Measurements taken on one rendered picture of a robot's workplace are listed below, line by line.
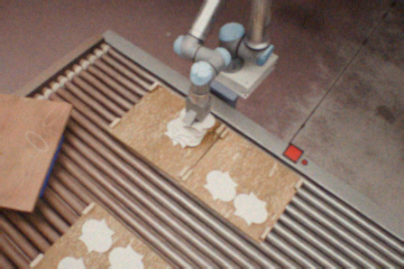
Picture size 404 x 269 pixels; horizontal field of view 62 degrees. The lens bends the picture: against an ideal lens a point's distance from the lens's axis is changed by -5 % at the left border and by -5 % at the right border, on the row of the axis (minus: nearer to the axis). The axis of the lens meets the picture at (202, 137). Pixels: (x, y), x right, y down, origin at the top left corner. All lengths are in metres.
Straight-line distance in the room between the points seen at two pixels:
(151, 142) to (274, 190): 0.57
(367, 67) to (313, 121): 0.91
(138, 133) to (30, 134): 0.46
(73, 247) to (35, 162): 0.37
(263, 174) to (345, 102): 1.80
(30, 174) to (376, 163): 2.42
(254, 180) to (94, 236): 0.69
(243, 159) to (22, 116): 0.98
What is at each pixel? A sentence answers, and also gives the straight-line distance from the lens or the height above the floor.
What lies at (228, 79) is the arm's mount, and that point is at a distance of 1.82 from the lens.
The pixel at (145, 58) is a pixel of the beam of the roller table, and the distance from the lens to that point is 1.92.
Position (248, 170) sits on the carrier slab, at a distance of 1.54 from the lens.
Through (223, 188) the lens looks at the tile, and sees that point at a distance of 1.48.
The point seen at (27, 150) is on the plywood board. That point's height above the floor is 1.04.
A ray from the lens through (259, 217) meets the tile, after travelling 1.46.
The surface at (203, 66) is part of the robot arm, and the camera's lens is 1.27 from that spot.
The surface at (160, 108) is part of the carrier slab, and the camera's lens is 1.68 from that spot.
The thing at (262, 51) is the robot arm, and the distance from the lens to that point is 1.64.
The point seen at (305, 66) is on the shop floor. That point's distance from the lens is 3.34.
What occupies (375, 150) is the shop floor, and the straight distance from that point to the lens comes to 3.05.
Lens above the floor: 2.29
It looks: 58 degrees down
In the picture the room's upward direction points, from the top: 7 degrees clockwise
